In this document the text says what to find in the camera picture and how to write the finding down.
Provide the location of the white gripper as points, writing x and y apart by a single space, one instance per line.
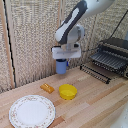
66 52

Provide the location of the blue cup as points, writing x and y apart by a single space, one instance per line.
61 66

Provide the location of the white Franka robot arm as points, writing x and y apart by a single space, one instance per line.
78 20

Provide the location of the woven bamboo screen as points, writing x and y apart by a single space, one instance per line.
36 36

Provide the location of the yellow plastic bowl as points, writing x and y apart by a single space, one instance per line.
67 91

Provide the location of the orange rectangular block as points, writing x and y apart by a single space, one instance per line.
47 88

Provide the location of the white floral-rimmed plate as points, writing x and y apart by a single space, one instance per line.
32 111

